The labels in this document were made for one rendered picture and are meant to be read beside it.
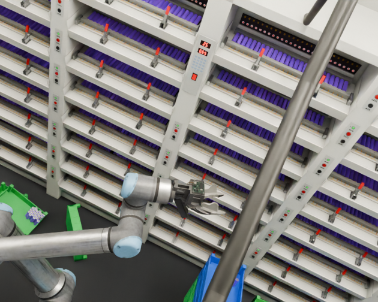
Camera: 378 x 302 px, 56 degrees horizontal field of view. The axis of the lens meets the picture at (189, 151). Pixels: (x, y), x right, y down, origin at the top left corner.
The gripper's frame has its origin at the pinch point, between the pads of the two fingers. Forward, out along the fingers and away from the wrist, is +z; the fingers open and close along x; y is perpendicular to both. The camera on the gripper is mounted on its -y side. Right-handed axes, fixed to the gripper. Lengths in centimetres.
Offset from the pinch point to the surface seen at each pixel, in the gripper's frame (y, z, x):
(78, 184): -100, -66, 82
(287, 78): 32, 22, 47
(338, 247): -46, 84, 23
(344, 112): 30, 45, 33
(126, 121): -25, -41, 68
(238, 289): -72, 34, 5
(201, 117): -5, -5, 58
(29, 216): -108, -91, 56
